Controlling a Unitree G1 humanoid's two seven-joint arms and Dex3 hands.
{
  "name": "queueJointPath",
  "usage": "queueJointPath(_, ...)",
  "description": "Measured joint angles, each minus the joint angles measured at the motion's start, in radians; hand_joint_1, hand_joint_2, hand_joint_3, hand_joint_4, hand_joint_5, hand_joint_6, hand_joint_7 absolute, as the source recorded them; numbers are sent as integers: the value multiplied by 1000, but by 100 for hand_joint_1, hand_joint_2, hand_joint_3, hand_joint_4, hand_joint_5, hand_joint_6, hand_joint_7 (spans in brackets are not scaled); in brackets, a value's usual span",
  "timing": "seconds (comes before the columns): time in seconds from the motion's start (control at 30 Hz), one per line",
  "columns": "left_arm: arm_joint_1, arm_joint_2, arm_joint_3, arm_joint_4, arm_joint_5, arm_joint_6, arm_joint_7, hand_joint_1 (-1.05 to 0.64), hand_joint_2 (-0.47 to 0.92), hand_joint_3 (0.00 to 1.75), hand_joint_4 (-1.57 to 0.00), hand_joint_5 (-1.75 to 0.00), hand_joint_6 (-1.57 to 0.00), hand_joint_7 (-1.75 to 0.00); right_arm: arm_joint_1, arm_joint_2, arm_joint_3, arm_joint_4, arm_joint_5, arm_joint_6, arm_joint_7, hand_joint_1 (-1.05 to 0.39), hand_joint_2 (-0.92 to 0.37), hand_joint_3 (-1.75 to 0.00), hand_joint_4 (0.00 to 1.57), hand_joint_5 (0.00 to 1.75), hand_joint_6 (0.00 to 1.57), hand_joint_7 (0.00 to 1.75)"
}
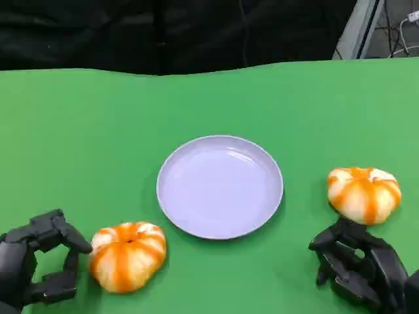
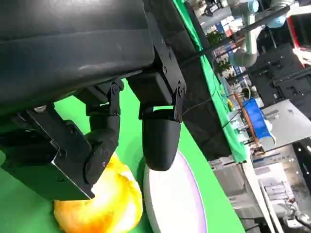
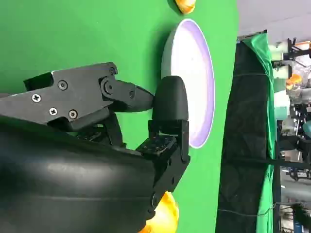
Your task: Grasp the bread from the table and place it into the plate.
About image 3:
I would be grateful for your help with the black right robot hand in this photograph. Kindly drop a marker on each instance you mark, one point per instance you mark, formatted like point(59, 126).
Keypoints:
point(73, 174)

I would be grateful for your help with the orange and white bread roll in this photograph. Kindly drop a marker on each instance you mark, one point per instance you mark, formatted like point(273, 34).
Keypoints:
point(185, 4)
point(165, 213)

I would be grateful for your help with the green table cloth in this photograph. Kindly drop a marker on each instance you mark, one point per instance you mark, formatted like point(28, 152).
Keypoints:
point(73, 29)

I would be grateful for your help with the lilac plate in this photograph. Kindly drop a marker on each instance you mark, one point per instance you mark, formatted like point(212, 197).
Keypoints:
point(194, 72)

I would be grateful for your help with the black backdrop cloth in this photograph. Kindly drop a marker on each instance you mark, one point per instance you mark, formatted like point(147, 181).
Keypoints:
point(245, 121)

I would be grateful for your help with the green hanging cloth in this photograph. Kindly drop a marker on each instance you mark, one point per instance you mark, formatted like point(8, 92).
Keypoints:
point(263, 60)

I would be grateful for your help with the black machine stand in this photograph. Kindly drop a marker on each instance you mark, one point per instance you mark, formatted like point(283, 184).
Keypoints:
point(301, 148)

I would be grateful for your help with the teal background object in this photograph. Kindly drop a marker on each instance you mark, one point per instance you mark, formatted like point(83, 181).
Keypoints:
point(307, 131)

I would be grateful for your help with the orange background object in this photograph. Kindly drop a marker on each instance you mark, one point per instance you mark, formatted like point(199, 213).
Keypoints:
point(294, 81)

